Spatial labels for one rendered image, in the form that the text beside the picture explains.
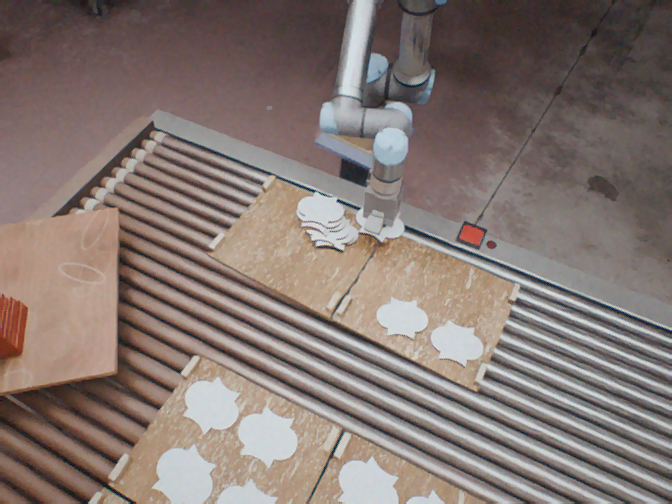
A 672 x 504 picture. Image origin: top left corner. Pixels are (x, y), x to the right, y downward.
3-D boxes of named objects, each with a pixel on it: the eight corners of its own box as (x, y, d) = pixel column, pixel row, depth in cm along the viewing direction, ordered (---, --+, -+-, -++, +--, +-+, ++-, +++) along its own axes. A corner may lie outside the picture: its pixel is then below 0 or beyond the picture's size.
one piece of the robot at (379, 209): (355, 195, 123) (352, 236, 137) (391, 206, 121) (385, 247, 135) (373, 161, 130) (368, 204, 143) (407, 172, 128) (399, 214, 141)
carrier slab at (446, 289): (389, 232, 159) (389, 229, 157) (518, 289, 148) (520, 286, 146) (333, 321, 140) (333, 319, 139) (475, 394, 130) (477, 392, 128)
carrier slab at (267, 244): (274, 180, 170) (274, 177, 168) (386, 231, 159) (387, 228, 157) (208, 257, 152) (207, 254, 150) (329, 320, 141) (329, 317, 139)
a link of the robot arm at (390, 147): (411, 126, 118) (407, 152, 114) (405, 161, 127) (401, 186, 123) (377, 121, 119) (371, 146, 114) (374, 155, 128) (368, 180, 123)
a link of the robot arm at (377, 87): (353, 80, 180) (354, 47, 168) (392, 85, 178) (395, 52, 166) (347, 104, 173) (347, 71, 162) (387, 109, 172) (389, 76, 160)
